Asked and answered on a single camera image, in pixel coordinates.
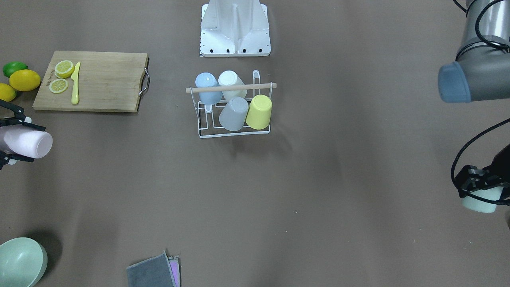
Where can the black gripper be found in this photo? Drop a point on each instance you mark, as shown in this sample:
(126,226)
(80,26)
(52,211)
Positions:
(503,166)

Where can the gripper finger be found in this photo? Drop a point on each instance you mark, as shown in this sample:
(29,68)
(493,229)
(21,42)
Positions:
(11,159)
(19,118)

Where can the pink cup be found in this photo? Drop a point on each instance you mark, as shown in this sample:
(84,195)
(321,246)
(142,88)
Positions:
(22,140)

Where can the green cup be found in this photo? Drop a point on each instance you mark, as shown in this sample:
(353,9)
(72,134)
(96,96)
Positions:
(493,194)

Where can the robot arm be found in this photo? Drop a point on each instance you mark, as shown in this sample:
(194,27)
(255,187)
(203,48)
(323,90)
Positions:
(479,72)

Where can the blue cup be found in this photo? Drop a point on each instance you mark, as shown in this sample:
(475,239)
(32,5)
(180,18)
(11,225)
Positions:
(206,80)

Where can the grey cup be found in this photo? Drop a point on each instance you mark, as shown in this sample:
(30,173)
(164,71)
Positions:
(234,114)

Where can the white cup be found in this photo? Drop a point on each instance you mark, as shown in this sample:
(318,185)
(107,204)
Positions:
(228,79)

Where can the yellow cup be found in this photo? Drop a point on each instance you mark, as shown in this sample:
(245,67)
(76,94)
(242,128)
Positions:
(259,112)

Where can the whole yellow lemon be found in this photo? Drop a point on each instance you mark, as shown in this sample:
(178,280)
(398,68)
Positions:
(25,80)

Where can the lower lemon slice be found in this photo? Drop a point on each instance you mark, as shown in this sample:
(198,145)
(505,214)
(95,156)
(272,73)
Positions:
(58,86)

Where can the lemon slice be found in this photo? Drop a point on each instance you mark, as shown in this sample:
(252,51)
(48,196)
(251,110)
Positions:
(64,69)
(58,86)

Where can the green lime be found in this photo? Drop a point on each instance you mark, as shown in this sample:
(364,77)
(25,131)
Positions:
(12,67)

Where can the upper lemon slice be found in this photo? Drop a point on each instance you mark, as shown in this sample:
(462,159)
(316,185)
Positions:
(64,69)

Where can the yellow plastic knife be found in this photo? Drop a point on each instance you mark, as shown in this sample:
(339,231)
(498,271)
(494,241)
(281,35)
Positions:
(75,90)

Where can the wooden cutting board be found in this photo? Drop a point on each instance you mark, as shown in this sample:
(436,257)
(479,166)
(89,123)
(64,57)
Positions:
(107,82)

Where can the light green bowl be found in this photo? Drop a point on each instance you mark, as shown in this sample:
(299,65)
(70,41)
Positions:
(23,262)

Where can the grey folded cloth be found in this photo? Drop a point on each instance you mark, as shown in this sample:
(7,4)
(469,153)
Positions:
(158,271)

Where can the white wire cup rack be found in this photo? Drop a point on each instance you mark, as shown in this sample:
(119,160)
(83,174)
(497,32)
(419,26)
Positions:
(208,125)

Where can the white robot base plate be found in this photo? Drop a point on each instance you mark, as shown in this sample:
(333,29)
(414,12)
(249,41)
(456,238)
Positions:
(234,28)

